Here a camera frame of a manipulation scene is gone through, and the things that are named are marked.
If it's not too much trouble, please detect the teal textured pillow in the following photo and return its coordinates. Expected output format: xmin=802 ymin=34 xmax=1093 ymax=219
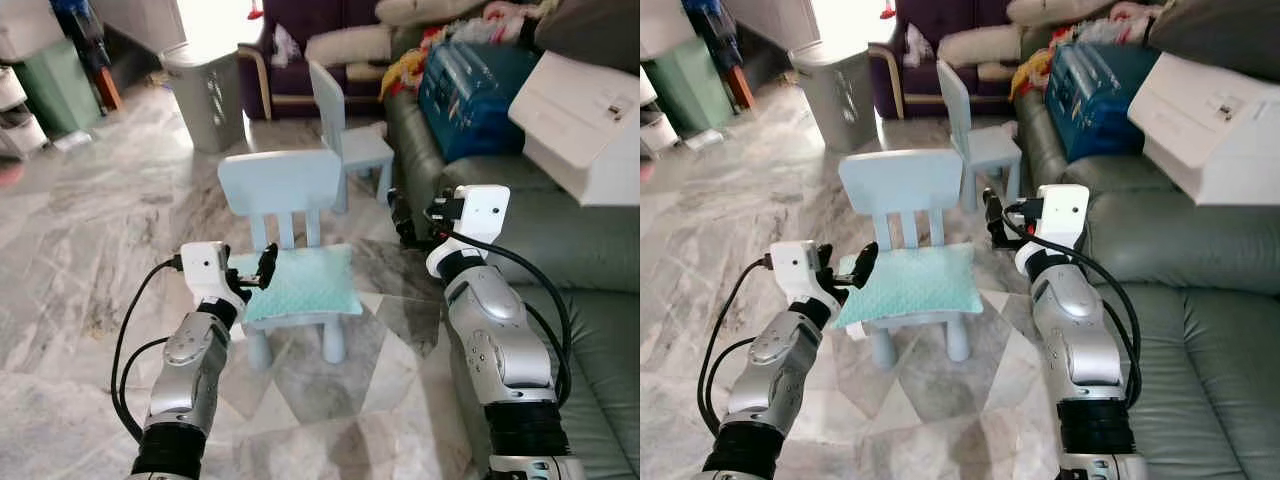
xmin=243 ymin=243 xmax=363 ymax=326
xmin=835 ymin=243 xmax=986 ymax=331

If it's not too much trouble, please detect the grey-green leather sofa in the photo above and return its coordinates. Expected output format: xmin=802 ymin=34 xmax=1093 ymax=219
xmin=1015 ymin=90 xmax=1280 ymax=480
xmin=385 ymin=88 xmax=641 ymax=480

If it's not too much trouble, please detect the large cream pillow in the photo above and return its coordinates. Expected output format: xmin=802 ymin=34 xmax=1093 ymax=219
xmin=305 ymin=25 xmax=393 ymax=69
xmin=938 ymin=25 xmax=1023 ymax=69

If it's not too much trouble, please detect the purple sofa with wooden arms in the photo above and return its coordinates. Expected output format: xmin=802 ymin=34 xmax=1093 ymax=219
xmin=238 ymin=0 xmax=426 ymax=121
xmin=868 ymin=0 xmax=1051 ymax=121

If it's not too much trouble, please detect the light blue plastic kids chair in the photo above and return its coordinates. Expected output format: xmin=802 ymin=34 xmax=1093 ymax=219
xmin=308 ymin=60 xmax=396 ymax=214
xmin=217 ymin=150 xmax=351 ymax=371
xmin=935 ymin=60 xmax=1023 ymax=211
xmin=838 ymin=150 xmax=969 ymax=366

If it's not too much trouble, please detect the blue suitcase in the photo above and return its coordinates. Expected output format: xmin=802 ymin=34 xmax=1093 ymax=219
xmin=418 ymin=40 xmax=546 ymax=164
xmin=1045 ymin=40 xmax=1166 ymax=164

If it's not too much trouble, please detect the yellow red clothes pile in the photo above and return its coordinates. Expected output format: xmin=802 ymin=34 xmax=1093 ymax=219
xmin=1010 ymin=30 xmax=1076 ymax=101
xmin=380 ymin=28 xmax=451 ymax=101

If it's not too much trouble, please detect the grey perforated laundry basket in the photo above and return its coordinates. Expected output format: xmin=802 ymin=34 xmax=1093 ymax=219
xmin=160 ymin=42 xmax=246 ymax=154
xmin=790 ymin=42 xmax=879 ymax=154

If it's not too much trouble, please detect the white box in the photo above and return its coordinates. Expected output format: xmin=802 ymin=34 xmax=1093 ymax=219
xmin=1128 ymin=52 xmax=1280 ymax=206
xmin=508 ymin=50 xmax=641 ymax=208

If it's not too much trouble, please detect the long cream cushion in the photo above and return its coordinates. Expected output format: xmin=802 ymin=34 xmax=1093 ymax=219
xmin=375 ymin=0 xmax=496 ymax=28
xmin=1005 ymin=0 xmax=1121 ymax=28

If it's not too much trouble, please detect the pink white clothes heap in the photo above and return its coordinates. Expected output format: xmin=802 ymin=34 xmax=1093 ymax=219
xmin=455 ymin=3 xmax=541 ymax=49
xmin=1085 ymin=3 xmax=1166 ymax=49

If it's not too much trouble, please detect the white plastic drawer unit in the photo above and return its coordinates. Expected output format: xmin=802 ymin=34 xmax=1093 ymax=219
xmin=640 ymin=70 xmax=681 ymax=156
xmin=0 ymin=65 xmax=49 ymax=161

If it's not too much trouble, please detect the green bin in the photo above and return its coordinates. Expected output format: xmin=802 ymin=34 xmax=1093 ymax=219
xmin=645 ymin=38 xmax=736 ymax=136
xmin=10 ymin=38 xmax=104 ymax=136

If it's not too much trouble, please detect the dark grey cushion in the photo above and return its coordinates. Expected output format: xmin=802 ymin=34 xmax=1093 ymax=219
xmin=533 ymin=0 xmax=641 ymax=76
xmin=1148 ymin=0 xmax=1280 ymax=81

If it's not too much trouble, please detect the blue black vacuum cleaner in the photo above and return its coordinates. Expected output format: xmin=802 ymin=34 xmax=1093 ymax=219
xmin=680 ymin=0 xmax=756 ymax=111
xmin=50 ymin=0 xmax=123 ymax=111

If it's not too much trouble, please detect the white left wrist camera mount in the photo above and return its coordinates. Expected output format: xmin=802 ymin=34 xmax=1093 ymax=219
xmin=180 ymin=242 xmax=246 ymax=313
xmin=768 ymin=240 xmax=836 ymax=313

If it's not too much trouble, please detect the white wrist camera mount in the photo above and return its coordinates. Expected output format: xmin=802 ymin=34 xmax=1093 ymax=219
xmin=426 ymin=185 xmax=511 ymax=281
xmin=1015 ymin=185 xmax=1091 ymax=279
xmin=180 ymin=242 xmax=246 ymax=313
xmin=768 ymin=240 xmax=836 ymax=313

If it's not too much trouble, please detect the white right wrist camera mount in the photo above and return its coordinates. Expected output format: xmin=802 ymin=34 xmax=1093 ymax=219
xmin=426 ymin=185 xmax=511 ymax=281
xmin=1015 ymin=185 xmax=1091 ymax=279

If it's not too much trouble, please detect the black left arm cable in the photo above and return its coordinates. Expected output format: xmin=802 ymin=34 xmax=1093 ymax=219
xmin=695 ymin=252 xmax=776 ymax=433
xmin=110 ymin=254 xmax=186 ymax=443

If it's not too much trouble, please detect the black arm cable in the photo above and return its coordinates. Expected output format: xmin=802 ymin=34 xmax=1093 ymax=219
xmin=1005 ymin=200 xmax=1143 ymax=411
xmin=110 ymin=254 xmax=186 ymax=443
xmin=432 ymin=205 xmax=574 ymax=411
xmin=695 ymin=252 xmax=776 ymax=433

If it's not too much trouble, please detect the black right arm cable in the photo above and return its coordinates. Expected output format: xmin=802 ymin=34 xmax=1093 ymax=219
xmin=1005 ymin=200 xmax=1143 ymax=411
xmin=432 ymin=205 xmax=574 ymax=411

